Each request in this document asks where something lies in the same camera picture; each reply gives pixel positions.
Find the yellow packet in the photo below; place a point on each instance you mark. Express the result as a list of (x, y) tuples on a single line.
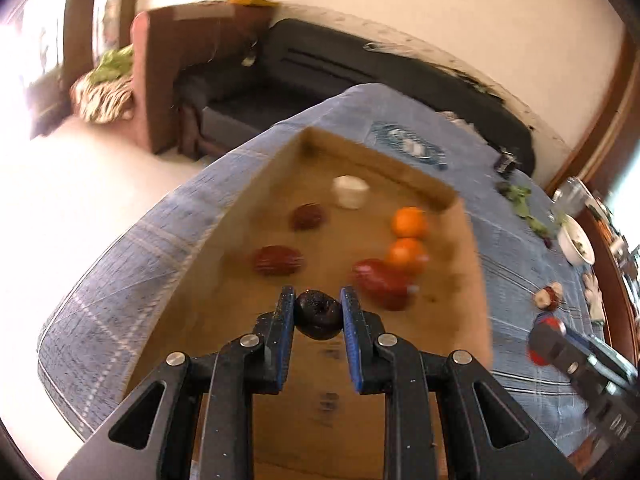
[(250, 0)]

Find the cardboard box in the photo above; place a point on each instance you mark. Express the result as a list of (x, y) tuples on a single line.
[(325, 240)]

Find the black cylindrical device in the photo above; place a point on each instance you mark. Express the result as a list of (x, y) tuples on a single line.
[(507, 162)]

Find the large brown taped carton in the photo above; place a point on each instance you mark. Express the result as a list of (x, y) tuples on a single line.
[(165, 70)]

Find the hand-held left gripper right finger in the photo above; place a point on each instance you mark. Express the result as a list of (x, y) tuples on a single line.
[(351, 330)]

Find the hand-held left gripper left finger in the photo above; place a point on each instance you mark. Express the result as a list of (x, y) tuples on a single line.
[(286, 330)]

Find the striped woven cloth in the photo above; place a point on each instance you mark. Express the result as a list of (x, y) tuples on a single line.
[(102, 100)]

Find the clear glass jar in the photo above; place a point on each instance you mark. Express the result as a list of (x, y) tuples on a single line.
[(570, 195)]

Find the green leafy vegetables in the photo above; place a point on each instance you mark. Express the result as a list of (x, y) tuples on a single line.
[(112, 62)]

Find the white bowl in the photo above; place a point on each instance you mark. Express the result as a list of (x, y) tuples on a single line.
[(577, 245)]

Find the small orange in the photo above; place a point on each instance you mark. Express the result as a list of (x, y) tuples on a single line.
[(407, 255), (410, 222)]

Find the green leaves in bowl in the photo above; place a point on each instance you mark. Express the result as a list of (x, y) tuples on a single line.
[(580, 245)]

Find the wooden side counter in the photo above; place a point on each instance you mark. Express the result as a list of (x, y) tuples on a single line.
[(617, 285)]

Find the bunch of green leaves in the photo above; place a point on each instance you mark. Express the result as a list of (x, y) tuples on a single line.
[(517, 199)]

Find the red cherry tomato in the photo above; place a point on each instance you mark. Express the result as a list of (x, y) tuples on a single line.
[(549, 321)]

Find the dark purple plum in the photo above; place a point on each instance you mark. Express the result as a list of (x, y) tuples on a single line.
[(317, 312)]

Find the large red date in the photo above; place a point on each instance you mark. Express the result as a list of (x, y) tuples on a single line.
[(382, 282)]

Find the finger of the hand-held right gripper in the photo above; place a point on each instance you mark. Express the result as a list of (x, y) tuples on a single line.
[(550, 347), (595, 342)]

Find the black sofa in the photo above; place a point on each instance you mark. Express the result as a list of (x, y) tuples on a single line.
[(310, 60)]

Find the white work glove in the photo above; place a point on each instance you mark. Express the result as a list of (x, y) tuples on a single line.
[(595, 295)]

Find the long green leaf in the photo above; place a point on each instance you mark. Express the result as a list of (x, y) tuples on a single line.
[(540, 227)]

